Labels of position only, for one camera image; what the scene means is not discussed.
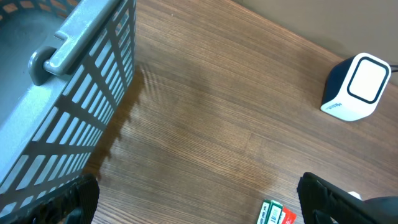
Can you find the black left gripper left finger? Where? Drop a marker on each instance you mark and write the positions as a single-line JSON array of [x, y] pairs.
[[74, 202]]

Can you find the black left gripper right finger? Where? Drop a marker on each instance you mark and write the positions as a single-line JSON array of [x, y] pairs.
[[323, 202]]

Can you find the red stick packet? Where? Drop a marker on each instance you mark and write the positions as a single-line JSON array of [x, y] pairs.
[[287, 216]]

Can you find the green white gum pack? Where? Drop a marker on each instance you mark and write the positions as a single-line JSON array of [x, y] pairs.
[[270, 213]]

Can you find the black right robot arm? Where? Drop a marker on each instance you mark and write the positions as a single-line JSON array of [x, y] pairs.
[[385, 206]]

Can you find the white barcode scanner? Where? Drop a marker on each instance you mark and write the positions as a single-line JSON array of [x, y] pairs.
[[354, 87]]

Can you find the grey plastic basket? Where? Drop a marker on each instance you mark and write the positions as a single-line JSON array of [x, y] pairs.
[[65, 67]]

